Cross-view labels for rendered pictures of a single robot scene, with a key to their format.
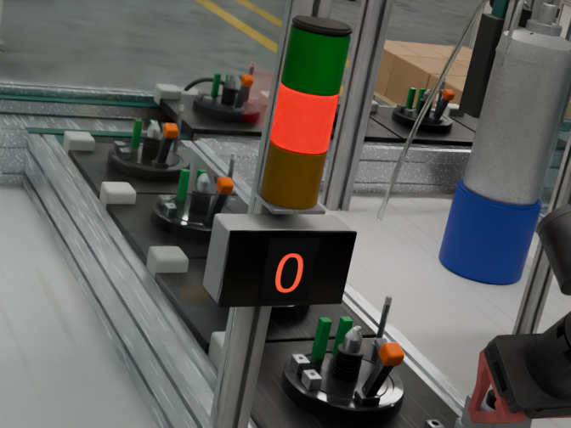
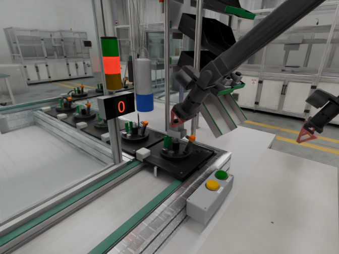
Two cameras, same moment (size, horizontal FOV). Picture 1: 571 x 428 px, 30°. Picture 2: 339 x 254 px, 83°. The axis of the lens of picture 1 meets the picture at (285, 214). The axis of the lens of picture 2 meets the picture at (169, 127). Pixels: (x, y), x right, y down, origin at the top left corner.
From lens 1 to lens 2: 0.29 m
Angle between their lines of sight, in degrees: 22
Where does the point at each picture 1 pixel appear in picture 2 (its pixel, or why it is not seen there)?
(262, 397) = not seen: hidden behind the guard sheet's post
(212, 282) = (102, 115)
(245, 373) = (116, 136)
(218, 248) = (101, 105)
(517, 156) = (146, 84)
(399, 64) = not seen: hidden behind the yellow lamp
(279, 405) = (123, 144)
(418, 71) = not seen: hidden behind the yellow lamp
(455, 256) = (140, 108)
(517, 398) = (184, 116)
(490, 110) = (137, 76)
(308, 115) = (113, 63)
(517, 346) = (178, 106)
